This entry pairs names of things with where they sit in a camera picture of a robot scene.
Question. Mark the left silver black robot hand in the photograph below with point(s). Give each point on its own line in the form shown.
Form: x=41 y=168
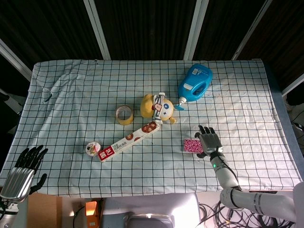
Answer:
x=17 y=183

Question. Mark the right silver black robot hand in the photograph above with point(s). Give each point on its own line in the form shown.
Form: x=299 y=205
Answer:
x=210 y=142

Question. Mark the pink patterned small packet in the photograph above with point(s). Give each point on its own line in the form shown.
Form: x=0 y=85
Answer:
x=191 y=145

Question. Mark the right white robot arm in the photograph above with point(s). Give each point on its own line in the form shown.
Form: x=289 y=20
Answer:
x=225 y=173

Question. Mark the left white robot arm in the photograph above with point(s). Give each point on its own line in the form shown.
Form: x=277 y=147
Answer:
x=14 y=213

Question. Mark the blue detergent pump bottle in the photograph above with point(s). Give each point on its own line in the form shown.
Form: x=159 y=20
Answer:
x=194 y=83

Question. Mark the yellow plush toy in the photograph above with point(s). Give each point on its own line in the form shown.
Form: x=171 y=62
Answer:
x=147 y=107

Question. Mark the orange box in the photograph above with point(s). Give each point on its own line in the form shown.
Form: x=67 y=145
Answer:
x=91 y=211

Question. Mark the long white baking paper box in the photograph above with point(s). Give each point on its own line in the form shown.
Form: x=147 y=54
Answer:
x=128 y=142

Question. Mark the small round pink container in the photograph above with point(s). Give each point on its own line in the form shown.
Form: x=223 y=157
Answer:
x=93 y=148

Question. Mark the yellow packing tape roll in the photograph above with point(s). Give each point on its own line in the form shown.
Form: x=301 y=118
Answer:
x=124 y=122

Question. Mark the grey robot torso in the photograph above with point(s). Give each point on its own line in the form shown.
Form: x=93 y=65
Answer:
x=149 y=209

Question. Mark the white black checked tablecloth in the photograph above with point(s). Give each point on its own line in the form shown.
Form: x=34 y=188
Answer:
x=71 y=107

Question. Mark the white aluminium frame post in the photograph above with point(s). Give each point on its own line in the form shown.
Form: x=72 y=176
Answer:
x=14 y=60
x=293 y=84
x=192 y=28
x=97 y=28
x=251 y=31

